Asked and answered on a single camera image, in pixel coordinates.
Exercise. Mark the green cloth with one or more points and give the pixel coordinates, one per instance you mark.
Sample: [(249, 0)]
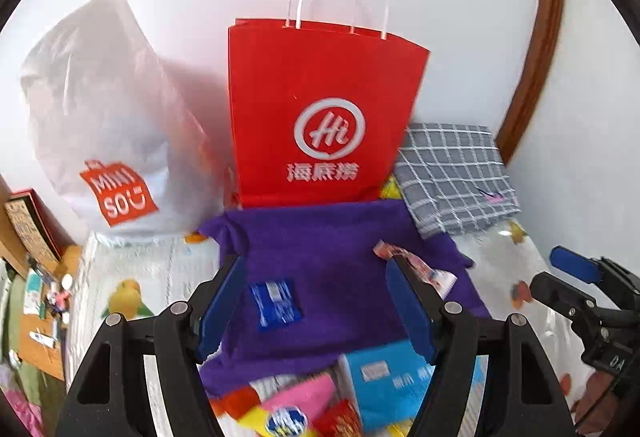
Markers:
[(22, 367)]

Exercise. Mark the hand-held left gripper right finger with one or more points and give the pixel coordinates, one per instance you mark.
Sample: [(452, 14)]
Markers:
[(412, 307)]

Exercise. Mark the brown wooden door trim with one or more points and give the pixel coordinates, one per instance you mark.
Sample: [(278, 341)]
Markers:
[(542, 42)]

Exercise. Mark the pink cloth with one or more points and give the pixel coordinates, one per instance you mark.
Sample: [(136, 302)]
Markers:
[(22, 412)]

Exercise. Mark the white plastic bag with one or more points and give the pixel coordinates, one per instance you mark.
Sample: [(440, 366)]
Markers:
[(110, 127)]

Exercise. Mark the red paper bag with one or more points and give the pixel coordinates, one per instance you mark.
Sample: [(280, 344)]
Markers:
[(320, 107)]

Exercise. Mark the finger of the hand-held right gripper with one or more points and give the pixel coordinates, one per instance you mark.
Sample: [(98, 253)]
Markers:
[(575, 264), (555, 292)]

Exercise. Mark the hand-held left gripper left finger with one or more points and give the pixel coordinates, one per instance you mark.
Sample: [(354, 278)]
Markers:
[(222, 307)]

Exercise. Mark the purple towel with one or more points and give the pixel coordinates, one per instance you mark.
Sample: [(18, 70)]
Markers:
[(330, 267)]

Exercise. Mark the grey checked cloth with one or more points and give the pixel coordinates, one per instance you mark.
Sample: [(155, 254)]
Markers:
[(450, 177)]

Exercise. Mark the pink and yellow snack packet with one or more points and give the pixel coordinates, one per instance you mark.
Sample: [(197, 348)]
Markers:
[(295, 399)]

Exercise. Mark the teal small box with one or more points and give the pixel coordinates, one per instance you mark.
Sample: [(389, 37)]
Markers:
[(32, 292)]

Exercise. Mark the pink white candy packet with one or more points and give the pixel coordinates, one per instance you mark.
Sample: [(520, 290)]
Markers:
[(435, 274)]

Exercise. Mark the wooden desk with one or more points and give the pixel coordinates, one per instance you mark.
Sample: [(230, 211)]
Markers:
[(47, 357)]

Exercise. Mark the red snack packet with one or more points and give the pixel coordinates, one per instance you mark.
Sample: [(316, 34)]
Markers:
[(340, 422)]

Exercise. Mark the blue tissue box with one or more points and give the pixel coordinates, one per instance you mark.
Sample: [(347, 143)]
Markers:
[(385, 387)]

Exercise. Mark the white tube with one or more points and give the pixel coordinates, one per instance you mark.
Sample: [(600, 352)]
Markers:
[(42, 339)]

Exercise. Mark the dark blue snack packet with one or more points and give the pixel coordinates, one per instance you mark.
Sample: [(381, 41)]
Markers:
[(275, 303)]

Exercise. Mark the person's right hand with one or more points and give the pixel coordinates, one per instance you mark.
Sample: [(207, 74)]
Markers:
[(597, 397)]

